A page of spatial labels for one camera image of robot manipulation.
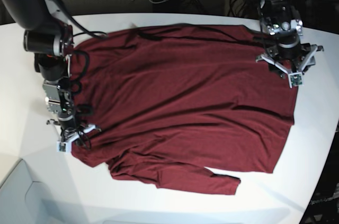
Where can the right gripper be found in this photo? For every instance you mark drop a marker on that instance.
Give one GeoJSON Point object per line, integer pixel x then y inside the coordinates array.
{"type": "Point", "coordinates": [73, 132]}

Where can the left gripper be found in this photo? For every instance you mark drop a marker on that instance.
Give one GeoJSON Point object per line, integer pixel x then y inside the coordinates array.
{"type": "Point", "coordinates": [283, 61]}

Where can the dark red t-shirt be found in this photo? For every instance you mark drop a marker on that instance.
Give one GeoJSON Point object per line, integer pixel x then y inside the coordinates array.
{"type": "Point", "coordinates": [175, 102]}

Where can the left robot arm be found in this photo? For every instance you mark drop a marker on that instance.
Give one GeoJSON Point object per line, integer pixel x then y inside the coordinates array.
{"type": "Point", "coordinates": [282, 22]}

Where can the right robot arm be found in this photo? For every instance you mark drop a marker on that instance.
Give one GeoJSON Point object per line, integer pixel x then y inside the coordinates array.
{"type": "Point", "coordinates": [49, 35]}

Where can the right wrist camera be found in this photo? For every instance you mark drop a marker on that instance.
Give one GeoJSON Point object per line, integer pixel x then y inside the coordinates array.
{"type": "Point", "coordinates": [64, 147]}

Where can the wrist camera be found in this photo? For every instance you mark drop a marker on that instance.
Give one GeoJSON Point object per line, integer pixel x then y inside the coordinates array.
{"type": "Point", "coordinates": [64, 147]}
{"type": "Point", "coordinates": [295, 79]}

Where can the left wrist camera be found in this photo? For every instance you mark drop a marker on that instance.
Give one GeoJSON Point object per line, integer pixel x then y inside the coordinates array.
{"type": "Point", "coordinates": [295, 79]}

